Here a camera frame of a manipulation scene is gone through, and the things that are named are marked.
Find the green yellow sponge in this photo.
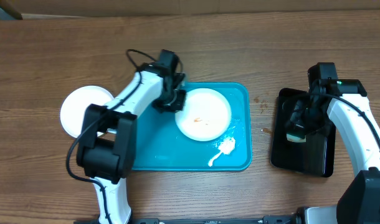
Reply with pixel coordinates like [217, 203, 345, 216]
[286, 131, 306, 143]

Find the white plate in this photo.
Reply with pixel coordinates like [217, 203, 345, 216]
[60, 86, 114, 138]
[175, 88, 232, 141]

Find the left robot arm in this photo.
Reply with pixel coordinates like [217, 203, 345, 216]
[65, 50, 186, 223]

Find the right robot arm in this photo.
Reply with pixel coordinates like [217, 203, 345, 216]
[282, 62, 380, 223]

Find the black rectangular tray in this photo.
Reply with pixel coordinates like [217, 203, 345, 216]
[270, 88, 336, 177]

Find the white foam blob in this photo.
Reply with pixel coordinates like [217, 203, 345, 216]
[208, 137, 235, 167]

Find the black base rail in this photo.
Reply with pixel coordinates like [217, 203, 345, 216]
[130, 215, 302, 224]

